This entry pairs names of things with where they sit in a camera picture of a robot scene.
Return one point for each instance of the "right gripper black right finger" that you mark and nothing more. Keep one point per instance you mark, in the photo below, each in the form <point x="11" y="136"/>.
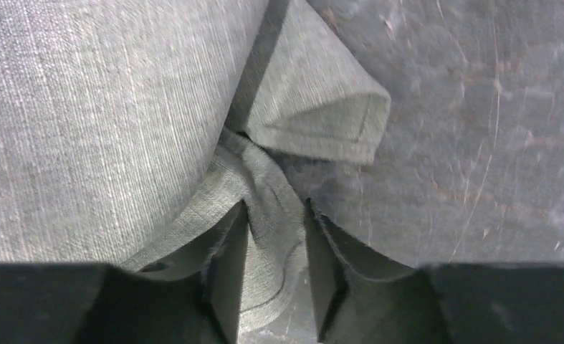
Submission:
<point x="362" y="296"/>

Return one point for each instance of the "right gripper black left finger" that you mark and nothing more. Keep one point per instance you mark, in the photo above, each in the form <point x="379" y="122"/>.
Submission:
<point x="192" y="295"/>

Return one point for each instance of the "grey cloth napkin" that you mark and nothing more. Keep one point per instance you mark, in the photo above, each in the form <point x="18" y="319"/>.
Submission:
<point x="128" y="128"/>

